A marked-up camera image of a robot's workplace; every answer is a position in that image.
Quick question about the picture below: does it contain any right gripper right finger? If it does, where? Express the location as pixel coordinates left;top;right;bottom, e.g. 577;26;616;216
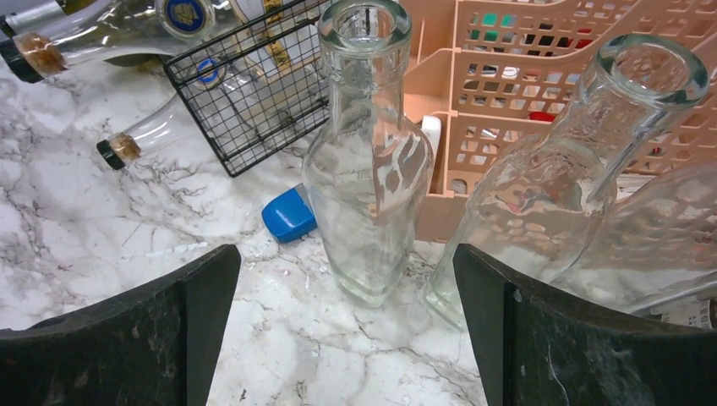
453;244;716;405

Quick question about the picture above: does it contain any red object in organizer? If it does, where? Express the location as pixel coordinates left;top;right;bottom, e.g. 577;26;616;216
528;112;556;123

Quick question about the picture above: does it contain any clear square glass bottle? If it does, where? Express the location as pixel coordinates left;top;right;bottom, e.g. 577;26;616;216
552;161;716;313

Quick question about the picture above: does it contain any black wire wine rack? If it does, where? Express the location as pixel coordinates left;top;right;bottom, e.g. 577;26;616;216
165;1;329;176

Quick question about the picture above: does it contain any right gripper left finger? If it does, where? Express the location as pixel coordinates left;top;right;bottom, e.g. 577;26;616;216
1;244;241;405

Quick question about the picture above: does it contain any green wine bottle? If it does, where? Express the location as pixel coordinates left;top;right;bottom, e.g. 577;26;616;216
649;297;716;329
1;0;95;38

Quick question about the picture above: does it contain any peach plastic file organizer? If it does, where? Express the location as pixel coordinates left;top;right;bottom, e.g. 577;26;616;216
405;1;716;242

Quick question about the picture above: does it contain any teal object in organizer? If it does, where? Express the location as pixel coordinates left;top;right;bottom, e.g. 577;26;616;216
467;13;516;42

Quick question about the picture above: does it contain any white tape dispenser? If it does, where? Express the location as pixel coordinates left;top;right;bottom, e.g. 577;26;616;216
419;114;444;195

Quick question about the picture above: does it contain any blue stamp block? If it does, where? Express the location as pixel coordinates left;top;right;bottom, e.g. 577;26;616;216
261;184;317;244

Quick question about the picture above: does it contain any clear bottle with cork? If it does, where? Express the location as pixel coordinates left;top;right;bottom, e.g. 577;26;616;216
1;0;216;84

